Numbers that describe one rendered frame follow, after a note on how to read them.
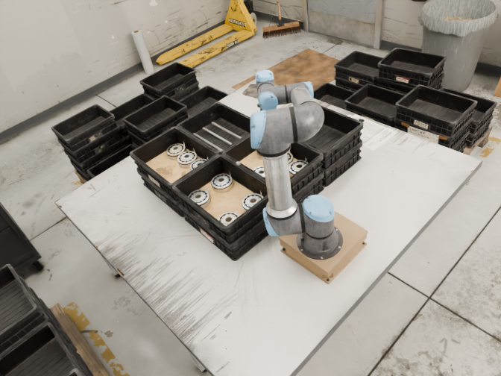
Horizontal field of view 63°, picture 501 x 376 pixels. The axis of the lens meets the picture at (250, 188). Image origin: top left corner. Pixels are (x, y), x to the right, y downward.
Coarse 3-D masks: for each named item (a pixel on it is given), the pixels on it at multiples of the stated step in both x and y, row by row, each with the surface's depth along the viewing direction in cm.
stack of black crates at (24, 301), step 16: (0, 272) 211; (0, 288) 215; (16, 288) 214; (0, 304) 208; (16, 304) 206; (32, 304) 192; (0, 320) 201; (16, 320) 187; (32, 320) 192; (48, 320) 198; (0, 336) 183; (16, 336) 190; (64, 336) 213; (0, 352) 187
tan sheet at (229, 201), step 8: (208, 184) 199; (240, 184) 196; (216, 192) 194; (224, 192) 193; (232, 192) 193; (240, 192) 192; (248, 192) 191; (216, 200) 190; (224, 200) 190; (232, 200) 189; (240, 200) 188; (208, 208) 187; (216, 208) 187; (224, 208) 186; (232, 208) 185; (240, 208) 184; (216, 216) 183
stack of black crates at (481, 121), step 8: (448, 88) 309; (464, 96) 302; (472, 96) 298; (480, 104) 297; (488, 104) 292; (496, 104) 287; (480, 112) 299; (488, 112) 282; (480, 120) 276; (488, 120) 291; (472, 128) 282; (480, 128) 286; (488, 128) 302; (472, 136) 284; (480, 136) 297; (472, 144) 291
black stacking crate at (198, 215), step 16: (224, 160) 197; (192, 176) 192; (208, 176) 199; (240, 176) 193; (256, 192) 190; (192, 208) 183; (208, 224) 177; (240, 224) 170; (256, 224) 177; (224, 240) 173
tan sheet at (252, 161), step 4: (256, 152) 212; (248, 156) 211; (252, 156) 210; (256, 156) 210; (244, 160) 209; (248, 160) 208; (252, 160) 208; (256, 160) 207; (260, 160) 207; (244, 164) 207; (248, 164) 206; (252, 164) 206; (256, 164) 205; (260, 164) 205; (252, 168) 204
